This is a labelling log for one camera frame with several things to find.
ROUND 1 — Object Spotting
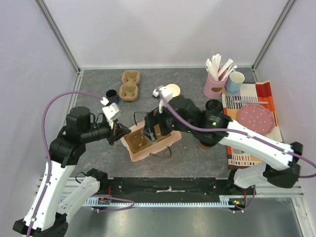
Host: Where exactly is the orange paper bag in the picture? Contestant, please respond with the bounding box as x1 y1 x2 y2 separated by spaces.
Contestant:
120 111 183 163

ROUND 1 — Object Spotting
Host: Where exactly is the brown paper cup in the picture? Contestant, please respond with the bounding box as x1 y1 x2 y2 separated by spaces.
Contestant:
199 140 215 151
166 83 181 98
205 99 223 115

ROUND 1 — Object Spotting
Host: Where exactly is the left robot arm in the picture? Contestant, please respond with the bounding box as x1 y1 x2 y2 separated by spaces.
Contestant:
13 103 130 237

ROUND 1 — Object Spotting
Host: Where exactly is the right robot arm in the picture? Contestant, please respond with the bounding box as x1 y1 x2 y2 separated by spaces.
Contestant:
142 96 303 195

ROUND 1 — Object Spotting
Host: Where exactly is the dark blue mug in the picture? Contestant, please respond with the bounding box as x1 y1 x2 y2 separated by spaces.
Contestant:
106 89 119 104

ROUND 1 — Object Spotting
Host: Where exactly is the cardboard cup carrier stack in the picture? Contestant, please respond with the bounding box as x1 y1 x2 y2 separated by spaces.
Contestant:
119 70 140 101

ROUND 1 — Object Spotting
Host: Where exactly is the pink straw holder cup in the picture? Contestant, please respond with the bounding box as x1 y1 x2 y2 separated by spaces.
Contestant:
203 75 227 99

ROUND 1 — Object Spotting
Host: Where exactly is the light blue cup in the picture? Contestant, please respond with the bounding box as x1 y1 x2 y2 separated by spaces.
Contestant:
226 71 245 93

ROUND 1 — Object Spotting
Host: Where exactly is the pink dotted plate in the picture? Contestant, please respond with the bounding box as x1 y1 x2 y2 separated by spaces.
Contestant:
237 104 275 135

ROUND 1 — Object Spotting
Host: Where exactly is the patterned orange cloth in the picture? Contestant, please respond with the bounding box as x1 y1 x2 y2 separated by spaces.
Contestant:
222 81 283 170

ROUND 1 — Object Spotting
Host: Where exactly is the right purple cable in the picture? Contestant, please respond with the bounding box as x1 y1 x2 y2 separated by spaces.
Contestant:
158 90 316 213

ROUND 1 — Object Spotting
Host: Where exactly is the purple cable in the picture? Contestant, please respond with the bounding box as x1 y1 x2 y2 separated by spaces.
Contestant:
26 90 136 237
158 90 316 213

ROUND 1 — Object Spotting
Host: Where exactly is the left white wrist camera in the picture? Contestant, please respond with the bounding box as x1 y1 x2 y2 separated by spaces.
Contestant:
100 97 122 129

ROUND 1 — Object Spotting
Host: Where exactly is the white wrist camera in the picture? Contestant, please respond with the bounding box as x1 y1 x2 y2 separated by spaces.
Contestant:
152 86 173 114
100 97 122 129

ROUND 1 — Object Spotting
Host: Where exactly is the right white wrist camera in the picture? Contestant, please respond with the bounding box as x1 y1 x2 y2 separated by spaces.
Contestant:
152 86 173 114

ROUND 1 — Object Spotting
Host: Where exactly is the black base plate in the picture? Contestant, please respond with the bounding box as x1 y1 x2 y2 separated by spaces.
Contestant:
97 177 253 202

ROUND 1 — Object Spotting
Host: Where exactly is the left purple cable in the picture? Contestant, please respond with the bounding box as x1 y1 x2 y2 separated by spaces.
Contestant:
26 90 136 237

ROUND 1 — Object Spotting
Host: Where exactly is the aluminium cable duct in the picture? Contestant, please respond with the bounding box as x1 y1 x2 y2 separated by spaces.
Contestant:
83 197 234 208

